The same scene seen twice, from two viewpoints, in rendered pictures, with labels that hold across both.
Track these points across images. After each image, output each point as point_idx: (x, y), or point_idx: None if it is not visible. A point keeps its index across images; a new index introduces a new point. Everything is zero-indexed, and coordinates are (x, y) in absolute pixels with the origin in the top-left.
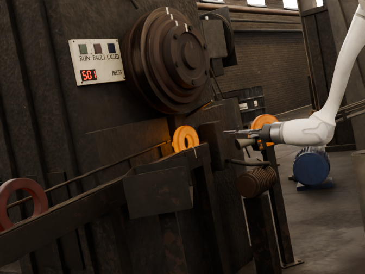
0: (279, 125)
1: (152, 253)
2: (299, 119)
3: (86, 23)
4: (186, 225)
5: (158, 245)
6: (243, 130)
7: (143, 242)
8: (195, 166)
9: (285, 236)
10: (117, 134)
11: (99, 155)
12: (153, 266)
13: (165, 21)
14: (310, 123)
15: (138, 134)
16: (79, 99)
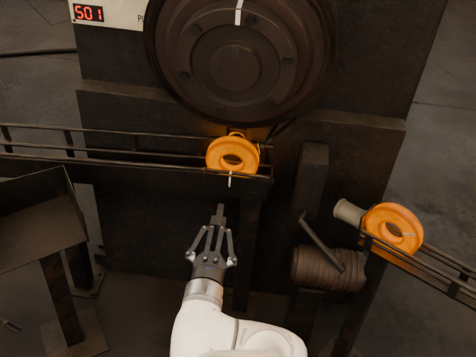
0: (189, 293)
1: (149, 224)
2: (193, 322)
3: None
4: None
5: (160, 223)
6: (227, 231)
7: (136, 212)
8: (222, 193)
9: (344, 339)
10: (116, 103)
11: (80, 115)
12: (146, 234)
13: None
14: (177, 348)
15: (157, 113)
16: (76, 37)
